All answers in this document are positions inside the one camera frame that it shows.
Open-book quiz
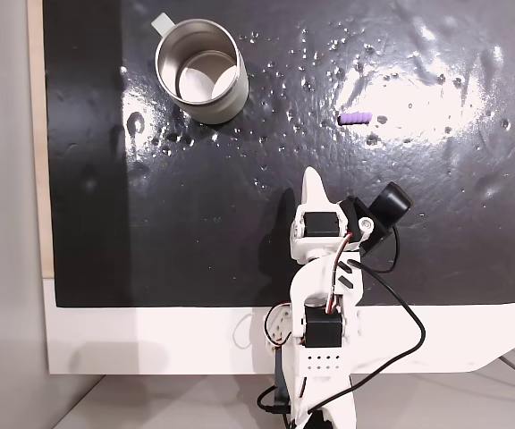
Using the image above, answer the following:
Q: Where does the black camera box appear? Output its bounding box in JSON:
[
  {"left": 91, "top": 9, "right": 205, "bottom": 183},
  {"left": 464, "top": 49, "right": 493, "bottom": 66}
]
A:
[{"left": 340, "top": 181, "right": 413, "bottom": 259}]

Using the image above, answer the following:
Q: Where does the white table board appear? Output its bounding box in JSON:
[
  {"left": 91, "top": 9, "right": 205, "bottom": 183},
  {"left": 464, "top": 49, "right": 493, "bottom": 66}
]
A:
[{"left": 42, "top": 276, "right": 515, "bottom": 376}]

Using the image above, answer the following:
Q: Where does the silver metal cup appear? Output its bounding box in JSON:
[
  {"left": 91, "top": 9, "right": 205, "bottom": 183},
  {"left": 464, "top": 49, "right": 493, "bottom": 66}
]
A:
[{"left": 150, "top": 13, "right": 250, "bottom": 125}]

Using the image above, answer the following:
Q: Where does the red white black servo wire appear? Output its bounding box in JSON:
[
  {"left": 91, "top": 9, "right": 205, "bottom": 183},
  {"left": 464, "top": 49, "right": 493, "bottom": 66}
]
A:
[{"left": 324, "top": 231, "right": 358, "bottom": 316}]

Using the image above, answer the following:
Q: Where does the glossy black mat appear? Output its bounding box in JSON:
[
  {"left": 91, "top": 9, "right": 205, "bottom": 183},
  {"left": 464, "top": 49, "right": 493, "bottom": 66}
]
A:
[{"left": 42, "top": 0, "right": 515, "bottom": 308}]

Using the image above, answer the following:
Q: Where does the purple ribbed pen grip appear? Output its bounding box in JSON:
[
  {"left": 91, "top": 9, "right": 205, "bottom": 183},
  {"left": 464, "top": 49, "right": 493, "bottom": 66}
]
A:
[{"left": 337, "top": 110, "right": 372, "bottom": 126}]

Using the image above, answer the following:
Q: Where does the beige board strip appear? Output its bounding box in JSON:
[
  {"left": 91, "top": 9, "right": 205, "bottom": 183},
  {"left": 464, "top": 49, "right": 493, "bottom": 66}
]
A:
[{"left": 26, "top": 0, "right": 55, "bottom": 281}]

